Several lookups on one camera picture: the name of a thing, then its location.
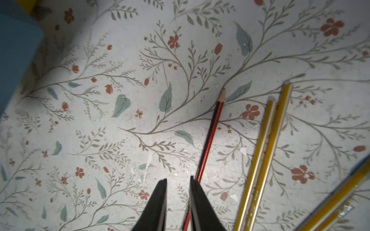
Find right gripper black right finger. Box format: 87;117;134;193
190;176;226;231

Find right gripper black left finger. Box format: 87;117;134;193
132;179;167;231

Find blue red pencil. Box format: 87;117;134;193
182;89;225;231

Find teal yellow drawer cabinet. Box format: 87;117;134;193
1;1;43;113

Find gold pencil middle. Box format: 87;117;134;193
234;100;277;231

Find gold pencil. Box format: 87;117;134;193
234;100;277;231
245;84;293;231
296;156;370;231

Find gold pencil upper right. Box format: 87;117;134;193
245;84;293;231

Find gold pencil lower right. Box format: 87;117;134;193
296;156;370;231

